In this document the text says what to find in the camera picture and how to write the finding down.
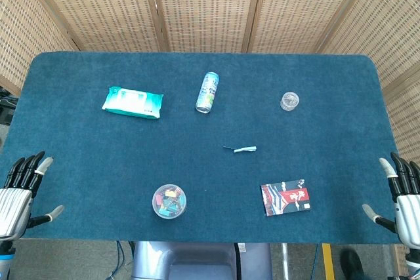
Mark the clear tub of binder clips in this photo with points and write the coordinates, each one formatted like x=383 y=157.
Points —
x=169 y=201

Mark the woven bamboo folding screen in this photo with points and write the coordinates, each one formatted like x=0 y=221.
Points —
x=203 y=8

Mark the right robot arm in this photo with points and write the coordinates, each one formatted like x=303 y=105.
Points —
x=414 y=260

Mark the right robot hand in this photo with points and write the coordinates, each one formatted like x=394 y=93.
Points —
x=408 y=214

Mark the black equipment behind table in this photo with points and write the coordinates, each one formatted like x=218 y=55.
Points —
x=5 y=112

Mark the white blue drink can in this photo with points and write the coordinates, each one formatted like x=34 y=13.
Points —
x=207 y=93

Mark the blue carpet table mat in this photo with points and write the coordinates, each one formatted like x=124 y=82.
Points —
x=98 y=149

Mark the red black printed flat box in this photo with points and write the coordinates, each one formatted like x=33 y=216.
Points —
x=285 y=196

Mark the grey robot torso base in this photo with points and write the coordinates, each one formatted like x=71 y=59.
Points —
x=197 y=260

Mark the green white wet wipes pack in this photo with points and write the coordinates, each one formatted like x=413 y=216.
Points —
x=131 y=101

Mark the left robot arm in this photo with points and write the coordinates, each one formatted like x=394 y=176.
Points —
x=5 y=260

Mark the small clear plastic jar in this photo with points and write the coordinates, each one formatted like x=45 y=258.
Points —
x=289 y=101

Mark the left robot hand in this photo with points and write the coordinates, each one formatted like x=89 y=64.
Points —
x=14 y=208

